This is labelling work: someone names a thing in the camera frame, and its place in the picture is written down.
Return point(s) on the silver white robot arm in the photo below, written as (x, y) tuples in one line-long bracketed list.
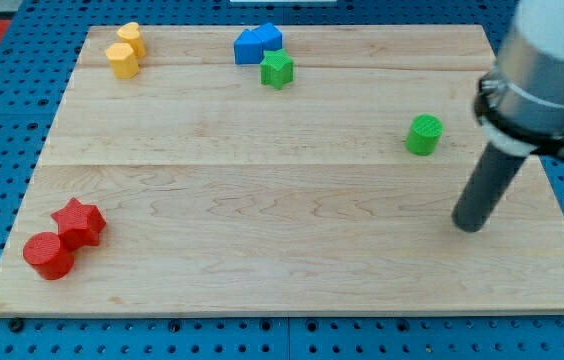
[(520, 101)]

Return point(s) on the green star block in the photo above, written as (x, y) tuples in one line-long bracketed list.
[(276, 68)]

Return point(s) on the red star block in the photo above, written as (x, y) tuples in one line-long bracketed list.
[(79, 224)]

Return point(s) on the light wooden board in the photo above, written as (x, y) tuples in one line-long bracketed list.
[(226, 198)]

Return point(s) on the blue house-shaped block front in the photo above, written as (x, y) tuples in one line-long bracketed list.
[(248, 48)]

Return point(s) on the blue house-shaped block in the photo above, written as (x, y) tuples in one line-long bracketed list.
[(248, 48), (270, 37)]

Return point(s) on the blue house-shaped block rear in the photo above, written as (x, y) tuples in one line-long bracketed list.
[(270, 37)]

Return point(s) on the green cylinder block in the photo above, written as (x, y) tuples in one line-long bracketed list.
[(424, 134)]

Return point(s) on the yellow hexagon block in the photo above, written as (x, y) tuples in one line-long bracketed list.
[(122, 60)]

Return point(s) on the yellow heart block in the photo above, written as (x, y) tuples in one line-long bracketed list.
[(131, 33)]

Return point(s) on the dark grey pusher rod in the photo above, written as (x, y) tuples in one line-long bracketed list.
[(487, 184)]

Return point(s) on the red cylinder block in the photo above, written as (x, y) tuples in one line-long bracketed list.
[(46, 253)]

